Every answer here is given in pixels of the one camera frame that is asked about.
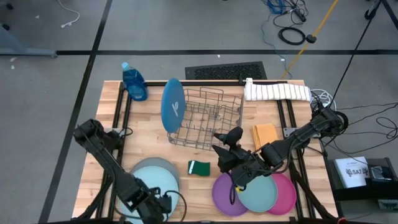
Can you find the folded orange cloth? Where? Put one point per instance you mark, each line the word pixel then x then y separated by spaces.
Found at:
pixel 264 135

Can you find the large light blue plate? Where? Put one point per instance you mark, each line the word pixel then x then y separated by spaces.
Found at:
pixel 155 180

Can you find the black floor vent grate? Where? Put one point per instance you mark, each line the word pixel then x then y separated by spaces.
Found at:
pixel 224 71

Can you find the blue dish soap bottle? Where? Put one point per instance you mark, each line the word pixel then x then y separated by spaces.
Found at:
pixel 135 85

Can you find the red plastic cap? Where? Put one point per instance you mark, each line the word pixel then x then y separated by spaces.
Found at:
pixel 342 220

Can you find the black storage box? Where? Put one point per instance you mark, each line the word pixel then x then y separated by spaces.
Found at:
pixel 357 194

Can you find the black power strip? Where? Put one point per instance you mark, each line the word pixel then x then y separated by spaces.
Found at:
pixel 300 15

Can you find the grey plastic box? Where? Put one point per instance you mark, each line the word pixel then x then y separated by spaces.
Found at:
pixel 388 204

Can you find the white striped towel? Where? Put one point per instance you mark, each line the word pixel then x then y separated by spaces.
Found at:
pixel 273 92

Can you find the black caster wheel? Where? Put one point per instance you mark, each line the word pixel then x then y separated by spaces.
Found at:
pixel 5 27
pixel 9 6
pixel 369 14

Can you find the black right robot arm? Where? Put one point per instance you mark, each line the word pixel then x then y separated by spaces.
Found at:
pixel 298 137

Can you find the green sponge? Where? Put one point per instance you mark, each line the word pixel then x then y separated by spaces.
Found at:
pixel 202 168

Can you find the grey metal table base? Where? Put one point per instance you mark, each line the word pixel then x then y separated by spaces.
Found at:
pixel 31 53

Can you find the small purple plate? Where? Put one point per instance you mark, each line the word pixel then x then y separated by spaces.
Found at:
pixel 222 196

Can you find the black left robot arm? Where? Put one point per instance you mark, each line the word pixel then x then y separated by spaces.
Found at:
pixel 105 155

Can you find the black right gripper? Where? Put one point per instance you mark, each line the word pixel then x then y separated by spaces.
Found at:
pixel 248 168

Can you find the black device with screen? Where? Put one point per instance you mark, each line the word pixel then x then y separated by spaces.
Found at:
pixel 381 172

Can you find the white printed booklet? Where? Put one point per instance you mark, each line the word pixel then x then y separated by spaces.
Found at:
pixel 351 171

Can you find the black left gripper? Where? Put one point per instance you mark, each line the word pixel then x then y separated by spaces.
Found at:
pixel 155 211

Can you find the small teal plate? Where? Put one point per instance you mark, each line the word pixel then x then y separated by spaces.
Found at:
pixel 261 196

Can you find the small pink plate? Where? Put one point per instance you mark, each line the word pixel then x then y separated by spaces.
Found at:
pixel 287 194

